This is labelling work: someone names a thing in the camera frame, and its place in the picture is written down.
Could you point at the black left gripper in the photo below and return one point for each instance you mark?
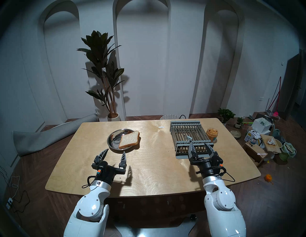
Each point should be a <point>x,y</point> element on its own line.
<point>107,170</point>

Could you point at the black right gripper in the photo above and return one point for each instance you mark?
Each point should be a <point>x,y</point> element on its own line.
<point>210,167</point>

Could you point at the round metal plate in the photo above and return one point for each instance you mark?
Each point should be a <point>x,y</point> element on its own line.
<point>114,139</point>

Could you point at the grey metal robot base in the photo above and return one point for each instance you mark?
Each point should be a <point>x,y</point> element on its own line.
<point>153,230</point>

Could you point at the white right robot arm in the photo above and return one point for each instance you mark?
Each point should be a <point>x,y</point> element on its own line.
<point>222,203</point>

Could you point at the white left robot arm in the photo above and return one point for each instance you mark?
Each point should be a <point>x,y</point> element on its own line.
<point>90,205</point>

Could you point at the open peanut butter jar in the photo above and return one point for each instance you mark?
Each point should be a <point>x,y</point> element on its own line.
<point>212,133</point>

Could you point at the slice of white bread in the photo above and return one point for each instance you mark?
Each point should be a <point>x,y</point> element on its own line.
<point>129,139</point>

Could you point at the grey rack with metal bars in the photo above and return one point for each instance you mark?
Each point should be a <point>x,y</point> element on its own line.
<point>188,130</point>

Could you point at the round ceramic plate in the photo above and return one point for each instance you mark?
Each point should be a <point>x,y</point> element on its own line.
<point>235,133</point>

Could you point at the small bushy potted plant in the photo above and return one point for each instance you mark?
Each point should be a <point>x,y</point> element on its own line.
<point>226,114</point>

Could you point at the tiny potted plant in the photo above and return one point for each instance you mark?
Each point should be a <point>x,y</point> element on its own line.
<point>238,124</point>

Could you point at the white printed carton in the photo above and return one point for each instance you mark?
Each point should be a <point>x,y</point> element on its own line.
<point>249,136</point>

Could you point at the brown cardboard box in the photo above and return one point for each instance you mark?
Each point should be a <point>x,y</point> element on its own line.
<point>254,150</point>

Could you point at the white square box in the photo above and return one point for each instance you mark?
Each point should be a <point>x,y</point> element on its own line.
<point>260,126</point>

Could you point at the wooden cutting board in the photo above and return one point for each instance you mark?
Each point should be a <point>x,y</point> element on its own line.
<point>272,148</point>

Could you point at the small orange object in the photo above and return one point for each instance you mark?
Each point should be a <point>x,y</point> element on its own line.
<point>268,177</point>

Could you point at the rolled grey mat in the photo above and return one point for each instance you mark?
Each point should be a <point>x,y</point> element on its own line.
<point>43,139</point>

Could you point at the beige bowl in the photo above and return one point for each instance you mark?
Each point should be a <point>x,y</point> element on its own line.
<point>278,142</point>

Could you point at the white power strip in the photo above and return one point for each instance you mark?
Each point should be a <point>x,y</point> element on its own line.
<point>9,203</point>

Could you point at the dark door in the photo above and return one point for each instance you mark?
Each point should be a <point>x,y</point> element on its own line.
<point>292,83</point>

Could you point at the tall potted plant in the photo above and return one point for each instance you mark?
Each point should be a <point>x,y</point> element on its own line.
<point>98,45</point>

